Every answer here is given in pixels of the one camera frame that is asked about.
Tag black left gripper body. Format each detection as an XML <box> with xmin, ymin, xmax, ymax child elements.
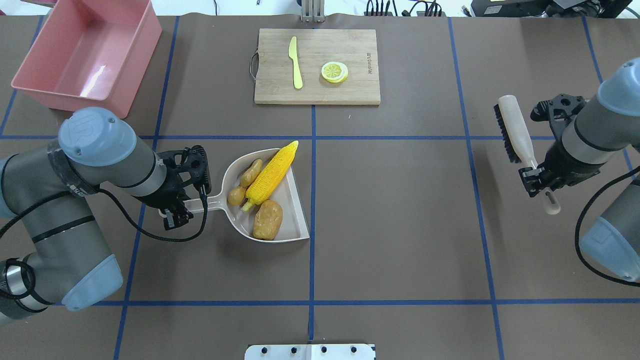
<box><xmin>150</xmin><ymin>145</ymin><xmax>211</xmax><ymax>208</ymax></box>

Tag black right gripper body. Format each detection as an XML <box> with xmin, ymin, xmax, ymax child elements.
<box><xmin>518</xmin><ymin>94</ymin><xmax>601</xmax><ymax>198</ymax></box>

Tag tan toy ginger root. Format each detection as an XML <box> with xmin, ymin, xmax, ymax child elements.
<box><xmin>227</xmin><ymin>158</ymin><xmax>263</xmax><ymax>207</ymax></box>

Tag yellow toy corn cob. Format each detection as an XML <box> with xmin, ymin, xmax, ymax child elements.
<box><xmin>241</xmin><ymin>140</ymin><xmax>299</xmax><ymax>212</ymax></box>

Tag beige plastic dustpan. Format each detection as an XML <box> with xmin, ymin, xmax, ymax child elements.
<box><xmin>185</xmin><ymin>140</ymin><xmax>310</xmax><ymax>243</ymax></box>

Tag beige hand brush black bristles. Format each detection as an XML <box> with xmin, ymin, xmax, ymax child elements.
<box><xmin>494</xmin><ymin>95</ymin><xmax>562</xmax><ymax>215</ymax></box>

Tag brown toy potato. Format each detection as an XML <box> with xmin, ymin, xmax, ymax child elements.
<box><xmin>253</xmin><ymin>199</ymin><xmax>284</xmax><ymax>240</ymax></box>

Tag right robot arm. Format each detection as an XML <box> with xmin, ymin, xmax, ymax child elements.
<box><xmin>519</xmin><ymin>57</ymin><xmax>640</xmax><ymax>287</ymax></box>

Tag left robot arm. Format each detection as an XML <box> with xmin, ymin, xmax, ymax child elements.
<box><xmin>0</xmin><ymin>107</ymin><xmax>211</xmax><ymax>325</ymax></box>

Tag pink plastic bin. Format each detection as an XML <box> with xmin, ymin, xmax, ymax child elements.
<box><xmin>11</xmin><ymin>0</ymin><xmax>162</xmax><ymax>119</ymax></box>

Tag yellow plastic knife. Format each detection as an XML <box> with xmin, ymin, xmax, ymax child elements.
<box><xmin>288</xmin><ymin>36</ymin><xmax>304</xmax><ymax>90</ymax></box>

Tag bamboo cutting board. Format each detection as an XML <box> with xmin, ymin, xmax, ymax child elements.
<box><xmin>250</xmin><ymin>28</ymin><xmax>381</xmax><ymax>106</ymax></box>

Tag yellow lemon slice toy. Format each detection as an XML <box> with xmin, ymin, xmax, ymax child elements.
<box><xmin>320</xmin><ymin>61</ymin><xmax>349</xmax><ymax>84</ymax></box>

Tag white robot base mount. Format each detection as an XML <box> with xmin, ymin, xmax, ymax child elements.
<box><xmin>244</xmin><ymin>343</ymin><xmax>377</xmax><ymax>360</ymax></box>

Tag aluminium frame post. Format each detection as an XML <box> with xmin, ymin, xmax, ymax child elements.
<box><xmin>298</xmin><ymin>0</ymin><xmax>326</xmax><ymax>23</ymax></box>

